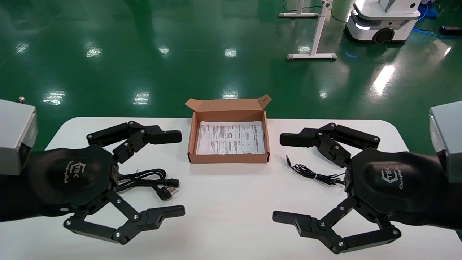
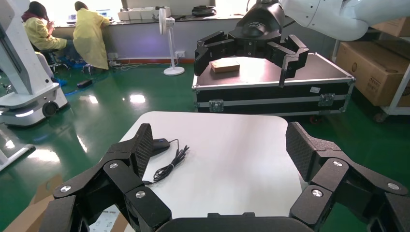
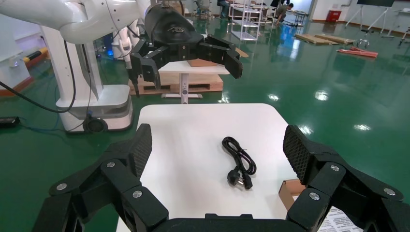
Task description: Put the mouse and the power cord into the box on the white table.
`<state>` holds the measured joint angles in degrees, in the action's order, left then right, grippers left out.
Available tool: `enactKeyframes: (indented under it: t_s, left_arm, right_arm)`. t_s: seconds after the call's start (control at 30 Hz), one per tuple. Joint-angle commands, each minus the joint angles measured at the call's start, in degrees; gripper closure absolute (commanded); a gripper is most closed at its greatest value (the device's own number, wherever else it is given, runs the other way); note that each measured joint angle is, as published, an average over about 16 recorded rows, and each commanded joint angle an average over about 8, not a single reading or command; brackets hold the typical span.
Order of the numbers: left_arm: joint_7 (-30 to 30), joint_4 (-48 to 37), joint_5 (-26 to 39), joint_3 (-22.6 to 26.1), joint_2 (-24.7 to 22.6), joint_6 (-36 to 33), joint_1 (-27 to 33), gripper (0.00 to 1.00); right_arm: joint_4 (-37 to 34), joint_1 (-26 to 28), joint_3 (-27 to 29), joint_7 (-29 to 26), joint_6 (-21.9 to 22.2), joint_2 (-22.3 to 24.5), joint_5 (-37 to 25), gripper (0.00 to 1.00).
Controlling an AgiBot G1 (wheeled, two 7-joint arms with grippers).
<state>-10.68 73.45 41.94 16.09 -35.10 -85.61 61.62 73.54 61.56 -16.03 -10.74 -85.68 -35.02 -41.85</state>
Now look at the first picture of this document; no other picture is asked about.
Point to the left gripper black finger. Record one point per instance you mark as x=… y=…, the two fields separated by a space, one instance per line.
x=162 y=135
x=151 y=218

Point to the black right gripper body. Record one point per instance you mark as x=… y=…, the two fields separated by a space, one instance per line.
x=393 y=180

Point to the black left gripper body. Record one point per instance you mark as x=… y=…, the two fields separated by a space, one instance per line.
x=72 y=177

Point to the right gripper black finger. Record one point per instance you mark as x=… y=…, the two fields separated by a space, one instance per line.
x=306 y=225
x=299 y=139

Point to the open brown cardboard box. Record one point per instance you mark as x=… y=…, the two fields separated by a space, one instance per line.
x=231 y=105

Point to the printed white paper sheet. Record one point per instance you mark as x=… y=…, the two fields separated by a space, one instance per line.
x=231 y=139

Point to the white wheeled robot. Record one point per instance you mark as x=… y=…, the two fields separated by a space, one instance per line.
x=397 y=18

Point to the black power adapter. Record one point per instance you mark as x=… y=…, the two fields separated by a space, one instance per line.
x=451 y=30

